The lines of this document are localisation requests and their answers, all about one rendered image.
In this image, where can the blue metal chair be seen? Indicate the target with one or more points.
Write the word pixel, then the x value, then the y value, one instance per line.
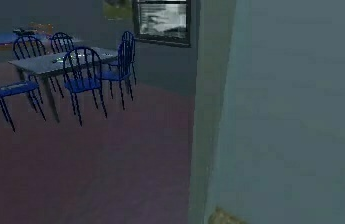
pixel 28 46
pixel 81 83
pixel 13 89
pixel 121 71
pixel 61 42

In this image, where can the black framed window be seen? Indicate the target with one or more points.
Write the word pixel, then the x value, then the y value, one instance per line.
pixel 162 20

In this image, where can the tan lumpy object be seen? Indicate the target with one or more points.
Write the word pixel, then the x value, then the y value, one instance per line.
pixel 225 216

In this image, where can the small green table item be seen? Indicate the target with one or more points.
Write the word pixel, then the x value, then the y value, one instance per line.
pixel 59 60

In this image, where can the grey dining table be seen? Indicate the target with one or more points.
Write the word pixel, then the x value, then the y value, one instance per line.
pixel 43 64

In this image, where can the small black object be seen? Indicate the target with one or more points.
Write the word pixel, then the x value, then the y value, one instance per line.
pixel 25 32

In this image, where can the green framed wall picture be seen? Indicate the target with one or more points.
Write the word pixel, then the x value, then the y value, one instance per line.
pixel 117 9

